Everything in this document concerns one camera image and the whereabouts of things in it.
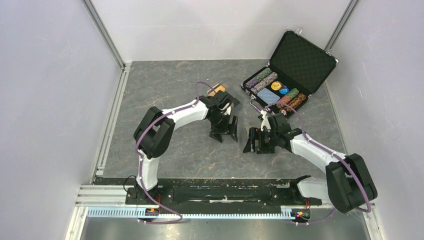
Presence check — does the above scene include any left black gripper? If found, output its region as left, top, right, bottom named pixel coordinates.
left=207, top=113, right=238, bottom=144

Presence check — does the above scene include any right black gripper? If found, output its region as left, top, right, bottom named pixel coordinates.
left=243, top=127, right=279, bottom=154

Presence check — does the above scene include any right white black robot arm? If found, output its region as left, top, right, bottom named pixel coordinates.
left=243, top=113, right=378, bottom=213

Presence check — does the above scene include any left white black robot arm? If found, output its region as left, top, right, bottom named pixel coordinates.
left=133, top=90, right=239, bottom=204

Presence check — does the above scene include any blue playing card deck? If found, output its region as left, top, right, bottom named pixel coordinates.
left=257, top=88, right=281, bottom=105

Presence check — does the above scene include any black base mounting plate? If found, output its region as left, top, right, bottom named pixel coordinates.
left=124, top=178, right=323, bottom=215

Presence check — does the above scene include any purple poker chip row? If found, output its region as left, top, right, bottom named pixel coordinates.
left=244, top=72, right=278, bottom=94

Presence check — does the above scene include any blue dealer chip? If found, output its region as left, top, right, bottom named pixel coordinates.
left=278, top=87, right=290, bottom=96

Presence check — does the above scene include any yellow dealer chip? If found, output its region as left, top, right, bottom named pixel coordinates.
left=270, top=81, right=283, bottom=91

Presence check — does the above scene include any green poker chip row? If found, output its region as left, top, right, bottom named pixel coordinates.
left=254, top=67, right=272, bottom=82

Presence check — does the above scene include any black poker chip case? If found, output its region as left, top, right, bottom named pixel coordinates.
left=240, top=29, right=339, bottom=110

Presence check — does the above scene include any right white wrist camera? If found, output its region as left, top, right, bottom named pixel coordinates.
left=260, top=109, right=271, bottom=132

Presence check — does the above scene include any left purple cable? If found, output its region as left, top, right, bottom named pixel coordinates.
left=135, top=81, right=216, bottom=225

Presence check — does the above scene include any purple cable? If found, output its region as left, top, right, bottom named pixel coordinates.
left=135, top=81, right=216, bottom=225
left=250, top=99, right=373, bottom=226

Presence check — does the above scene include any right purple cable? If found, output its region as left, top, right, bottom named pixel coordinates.
left=250, top=99, right=373, bottom=226

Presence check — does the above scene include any aluminium frame rail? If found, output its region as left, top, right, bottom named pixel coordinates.
left=62, top=0, right=129, bottom=240

